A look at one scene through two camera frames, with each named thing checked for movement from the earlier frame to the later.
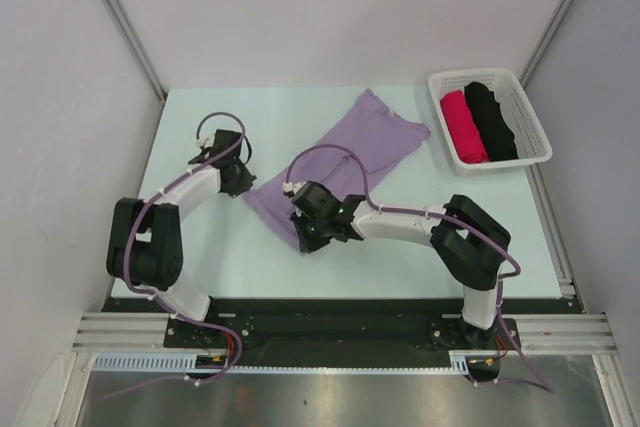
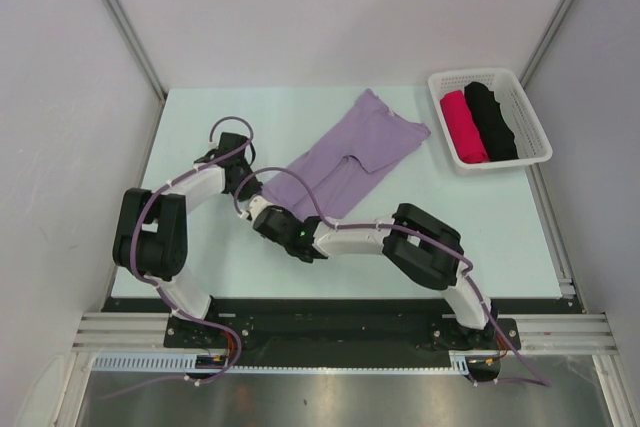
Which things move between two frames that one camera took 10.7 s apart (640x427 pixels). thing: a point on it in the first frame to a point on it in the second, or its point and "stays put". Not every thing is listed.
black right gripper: [308, 243] to [288, 212]
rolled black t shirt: [496, 133] stays put
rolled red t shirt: [463, 129] stays put
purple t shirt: [372, 136] stays put
